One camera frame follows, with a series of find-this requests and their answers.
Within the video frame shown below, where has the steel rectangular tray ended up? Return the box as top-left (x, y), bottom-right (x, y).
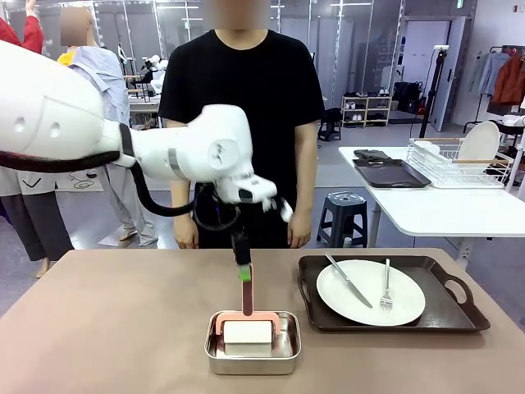
top-left (203, 310), bottom-right (303, 377)

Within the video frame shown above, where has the person's right hand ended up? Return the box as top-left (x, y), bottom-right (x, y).
top-left (173, 222), bottom-right (200, 250)

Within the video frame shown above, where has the person's left forearm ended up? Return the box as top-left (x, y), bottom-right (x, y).
top-left (292, 118), bottom-right (320, 222)

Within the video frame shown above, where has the silver fork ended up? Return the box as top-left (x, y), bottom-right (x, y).
top-left (379, 258), bottom-right (394, 311)

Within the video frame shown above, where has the large white dinner plate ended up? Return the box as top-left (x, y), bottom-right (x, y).
top-left (316, 259), bottom-right (427, 328)

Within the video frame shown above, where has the black clothes rack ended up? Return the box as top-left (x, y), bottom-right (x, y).
top-left (463, 44), bottom-right (525, 139)

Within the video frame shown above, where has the pink lint roller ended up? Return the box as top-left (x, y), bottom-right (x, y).
top-left (213, 264), bottom-right (282, 356)

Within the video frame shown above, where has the light blue shirt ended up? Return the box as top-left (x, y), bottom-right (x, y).
top-left (477, 51), bottom-right (510, 98)

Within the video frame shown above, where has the mannequin with red jacket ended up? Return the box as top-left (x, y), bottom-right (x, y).
top-left (0, 0), bottom-right (75, 280)

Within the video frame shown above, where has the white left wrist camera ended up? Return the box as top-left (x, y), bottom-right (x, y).
top-left (262, 195), bottom-right (294, 223)

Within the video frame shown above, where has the white shoe rack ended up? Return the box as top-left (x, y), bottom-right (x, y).
top-left (341, 93), bottom-right (393, 129)

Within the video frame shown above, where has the person in black t-shirt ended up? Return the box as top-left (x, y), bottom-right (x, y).
top-left (157, 0), bottom-right (327, 250)

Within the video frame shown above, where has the black tray on side table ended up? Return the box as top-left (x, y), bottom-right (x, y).
top-left (352, 158), bottom-right (432, 190)

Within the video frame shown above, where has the white wire dish rack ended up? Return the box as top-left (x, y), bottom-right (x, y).
top-left (406, 137), bottom-right (516, 190)

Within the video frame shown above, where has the person's right forearm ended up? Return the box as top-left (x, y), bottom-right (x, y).
top-left (162, 117), bottom-right (194, 227)

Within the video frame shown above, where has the brown serving tray with handles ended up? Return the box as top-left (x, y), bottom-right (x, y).
top-left (298, 254), bottom-right (491, 334)

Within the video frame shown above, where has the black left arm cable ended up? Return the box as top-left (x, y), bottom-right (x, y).
top-left (0, 149), bottom-right (244, 231)

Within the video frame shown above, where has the orange jacket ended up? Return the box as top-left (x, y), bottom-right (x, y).
top-left (491, 53), bottom-right (525, 106)

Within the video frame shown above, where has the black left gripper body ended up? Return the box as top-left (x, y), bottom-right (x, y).
top-left (221, 204), bottom-right (250, 242)

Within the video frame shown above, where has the black camera stand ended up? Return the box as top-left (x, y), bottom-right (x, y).
top-left (418, 44), bottom-right (450, 139)

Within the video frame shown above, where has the grey plastic stool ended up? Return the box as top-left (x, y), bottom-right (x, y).
top-left (316, 190), bottom-right (369, 249)

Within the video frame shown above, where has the black backpack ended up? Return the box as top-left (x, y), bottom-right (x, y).
top-left (393, 80), bottom-right (423, 114)

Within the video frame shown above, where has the silver table knife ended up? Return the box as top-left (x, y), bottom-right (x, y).
top-left (324, 252), bottom-right (374, 309)

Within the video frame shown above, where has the person's left hand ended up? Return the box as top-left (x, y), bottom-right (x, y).
top-left (286, 213), bottom-right (313, 250)

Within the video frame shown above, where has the white side table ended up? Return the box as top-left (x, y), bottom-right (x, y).
top-left (338, 146), bottom-right (525, 263)

